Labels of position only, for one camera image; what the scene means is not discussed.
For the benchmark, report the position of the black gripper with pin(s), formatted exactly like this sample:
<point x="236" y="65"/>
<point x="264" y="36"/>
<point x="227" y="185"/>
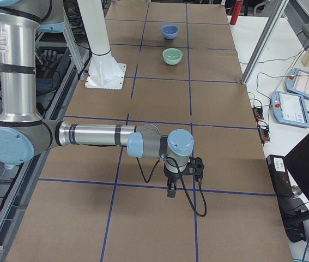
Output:
<point x="170" y="176"/>

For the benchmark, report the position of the blue ceramic bowl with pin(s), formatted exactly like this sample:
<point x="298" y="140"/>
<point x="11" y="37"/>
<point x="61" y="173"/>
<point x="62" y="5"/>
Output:
<point x="169" y="32"/>

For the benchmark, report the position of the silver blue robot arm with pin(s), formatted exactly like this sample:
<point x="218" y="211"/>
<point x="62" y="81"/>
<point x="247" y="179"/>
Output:
<point x="25" y="134"/>

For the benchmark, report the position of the green ceramic bowl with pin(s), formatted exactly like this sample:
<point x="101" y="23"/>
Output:
<point x="172" y="56"/>

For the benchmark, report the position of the brown paper table cover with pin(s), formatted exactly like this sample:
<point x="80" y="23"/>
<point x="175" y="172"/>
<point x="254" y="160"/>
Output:
<point x="96" y="203"/>

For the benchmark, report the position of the orange black connector block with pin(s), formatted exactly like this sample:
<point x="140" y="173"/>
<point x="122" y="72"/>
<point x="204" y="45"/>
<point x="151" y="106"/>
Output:
<point x="258" y="113"/>

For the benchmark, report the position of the black computer box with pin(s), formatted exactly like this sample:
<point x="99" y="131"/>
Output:
<point x="287" y="198"/>

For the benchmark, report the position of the near teach pendant tablet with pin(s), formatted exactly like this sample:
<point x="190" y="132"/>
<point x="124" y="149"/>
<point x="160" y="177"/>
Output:
<point x="289" y="109"/>

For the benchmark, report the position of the teach pendant tablet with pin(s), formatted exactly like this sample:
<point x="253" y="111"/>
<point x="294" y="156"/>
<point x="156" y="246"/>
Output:
<point x="289" y="109"/>
<point x="298" y="82"/>

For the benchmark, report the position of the far teach pendant tablet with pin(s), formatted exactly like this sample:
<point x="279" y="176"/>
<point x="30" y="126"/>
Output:
<point x="298" y="82"/>

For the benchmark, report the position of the red cylinder bottle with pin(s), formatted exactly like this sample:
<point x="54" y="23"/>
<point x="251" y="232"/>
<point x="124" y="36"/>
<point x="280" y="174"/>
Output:
<point x="236" y="11"/>

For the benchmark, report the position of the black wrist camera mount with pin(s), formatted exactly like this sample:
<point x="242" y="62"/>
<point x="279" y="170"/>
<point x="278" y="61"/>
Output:
<point x="194" y="167"/>

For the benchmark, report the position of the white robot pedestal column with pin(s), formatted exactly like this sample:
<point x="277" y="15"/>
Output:
<point x="104" y="71"/>

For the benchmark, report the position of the aluminium frame post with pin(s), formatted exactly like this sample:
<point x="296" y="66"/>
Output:
<point x="263" y="39"/>

